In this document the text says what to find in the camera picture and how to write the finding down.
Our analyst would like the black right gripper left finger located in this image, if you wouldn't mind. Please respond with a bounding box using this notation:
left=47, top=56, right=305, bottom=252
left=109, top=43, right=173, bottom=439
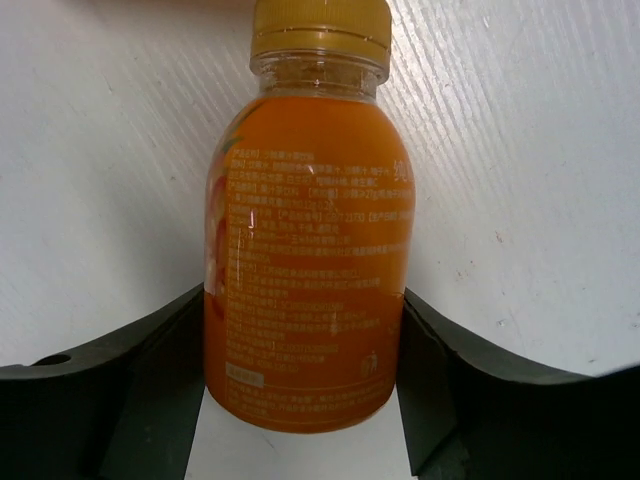
left=1, top=286, right=204, bottom=479

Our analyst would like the orange juice bottle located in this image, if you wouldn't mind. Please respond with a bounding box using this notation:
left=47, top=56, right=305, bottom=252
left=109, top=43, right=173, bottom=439
left=204, top=1, right=416, bottom=434

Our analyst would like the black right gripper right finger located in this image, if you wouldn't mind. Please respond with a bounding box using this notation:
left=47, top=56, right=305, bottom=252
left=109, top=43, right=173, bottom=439
left=397, top=292, right=639, bottom=479

